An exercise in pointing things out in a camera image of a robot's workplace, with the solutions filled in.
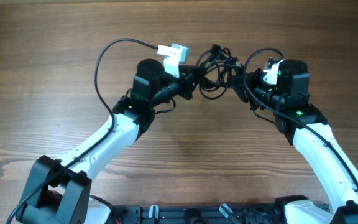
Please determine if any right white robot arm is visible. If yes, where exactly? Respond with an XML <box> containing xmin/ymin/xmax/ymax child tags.
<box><xmin>227</xmin><ymin>59</ymin><xmax>358</xmax><ymax>223</ymax></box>

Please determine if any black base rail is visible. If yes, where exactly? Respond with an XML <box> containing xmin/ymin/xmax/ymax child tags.
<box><xmin>107</xmin><ymin>204</ymin><xmax>283</xmax><ymax>224</ymax></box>

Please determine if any black USB cable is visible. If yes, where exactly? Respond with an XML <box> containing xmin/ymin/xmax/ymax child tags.
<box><xmin>196</xmin><ymin>43</ymin><xmax>245</xmax><ymax>100</ymax></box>

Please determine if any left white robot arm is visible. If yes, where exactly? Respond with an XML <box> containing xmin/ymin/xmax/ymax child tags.
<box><xmin>7</xmin><ymin>59</ymin><xmax>206</xmax><ymax>223</ymax></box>

